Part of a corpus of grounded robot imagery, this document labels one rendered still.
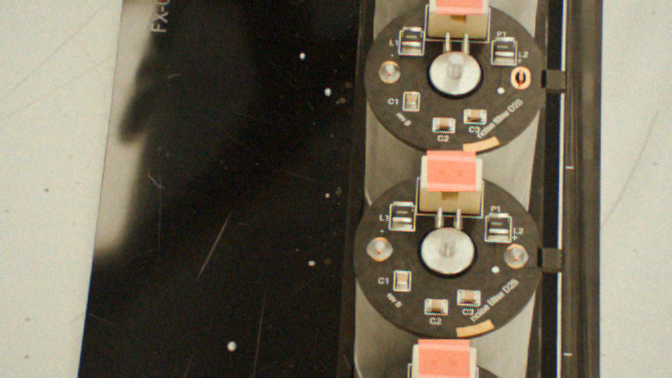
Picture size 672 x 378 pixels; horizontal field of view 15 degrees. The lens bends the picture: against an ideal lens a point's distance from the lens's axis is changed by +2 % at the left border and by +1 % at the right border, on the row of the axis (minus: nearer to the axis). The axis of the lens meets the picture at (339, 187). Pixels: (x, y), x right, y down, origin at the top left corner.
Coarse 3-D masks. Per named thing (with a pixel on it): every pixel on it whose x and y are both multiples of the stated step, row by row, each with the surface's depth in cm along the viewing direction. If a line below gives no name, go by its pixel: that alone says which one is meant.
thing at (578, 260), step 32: (576, 0) 36; (576, 32) 36; (576, 64) 36; (576, 96) 36; (576, 128) 35; (576, 160) 35; (576, 192) 35; (576, 224) 35; (544, 256) 34; (576, 256) 34; (576, 288) 34; (576, 320) 34; (576, 352) 34
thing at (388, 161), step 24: (432, 72) 36; (480, 72) 36; (456, 96) 36; (384, 144) 36; (528, 144) 36; (384, 168) 36; (408, 168) 36; (504, 168) 36; (528, 168) 37; (528, 192) 38
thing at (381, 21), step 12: (384, 0) 38; (396, 0) 38; (408, 0) 37; (420, 0) 37; (492, 0) 37; (504, 0) 37; (516, 0) 38; (528, 0) 38; (384, 12) 38; (396, 12) 38; (504, 12) 38; (516, 12) 38; (528, 12) 38; (384, 24) 39; (528, 24) 39
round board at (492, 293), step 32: (384, 192) 35; (416, 192) 35; (384, 224) 35; (416, 224) 35; (448, 224) 35; (480, 224) 35; (512, 224) 35; (416, 256) 34; (480, 256) 34; (384, 288) 34; (416, 288) 34; (448, 288) 34; (480, 288) 34; (512, 288) 34; (416, 320) 34; (448, 320) 34; (480, 320) 34
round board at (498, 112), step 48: (384, 48) 36; (432, 48) 36; (480, 48) 36; (528, 48) 36; (384, 96) 36; (432, 96) 36; (480, 96) 36; (528, 96) 36; (432, 144) 35; (480, 144) 35
